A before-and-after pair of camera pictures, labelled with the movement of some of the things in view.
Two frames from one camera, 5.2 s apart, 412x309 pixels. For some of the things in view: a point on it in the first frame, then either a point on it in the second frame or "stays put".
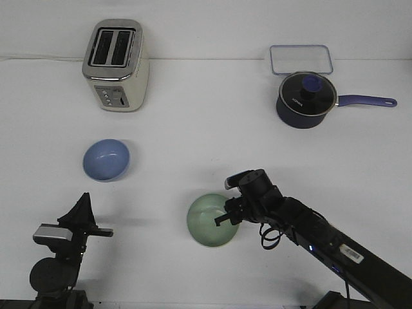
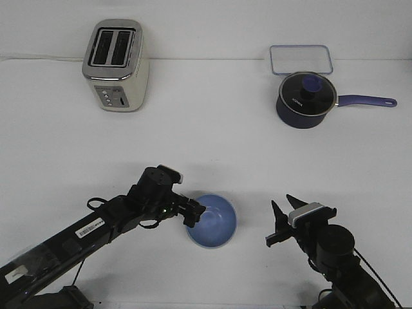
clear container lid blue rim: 288,59 stays put
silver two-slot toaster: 114,61 stays put
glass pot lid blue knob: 308,93 stays put
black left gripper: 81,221 to 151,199
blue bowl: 106,159 to 217,224
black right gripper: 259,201 to 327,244
